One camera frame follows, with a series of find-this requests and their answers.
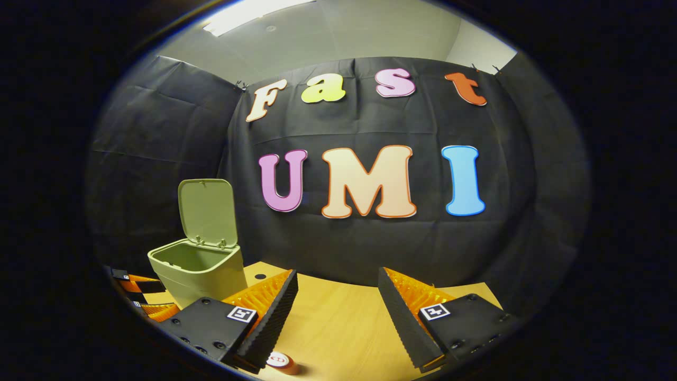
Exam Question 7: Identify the wooden desktop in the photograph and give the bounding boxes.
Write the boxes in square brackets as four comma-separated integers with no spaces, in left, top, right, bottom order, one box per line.
[143,259,503,381]

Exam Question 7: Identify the pale green desktop garbage bin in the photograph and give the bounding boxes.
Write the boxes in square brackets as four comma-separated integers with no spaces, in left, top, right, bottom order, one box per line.
[148,179,248,310]

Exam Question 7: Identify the black backdrop cloth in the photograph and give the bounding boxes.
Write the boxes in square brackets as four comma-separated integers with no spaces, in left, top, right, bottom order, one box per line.
[85,53,592,323]

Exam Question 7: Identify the red pop can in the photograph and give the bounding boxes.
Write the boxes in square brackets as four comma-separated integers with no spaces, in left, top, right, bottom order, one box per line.
[266,351,300,376]

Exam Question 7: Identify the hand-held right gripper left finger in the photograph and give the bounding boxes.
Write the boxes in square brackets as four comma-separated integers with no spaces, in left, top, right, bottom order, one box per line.
[157,269,299,375]

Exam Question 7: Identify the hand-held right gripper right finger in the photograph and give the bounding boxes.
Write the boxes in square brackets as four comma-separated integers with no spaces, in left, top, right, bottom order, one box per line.
[377,267,517,375]

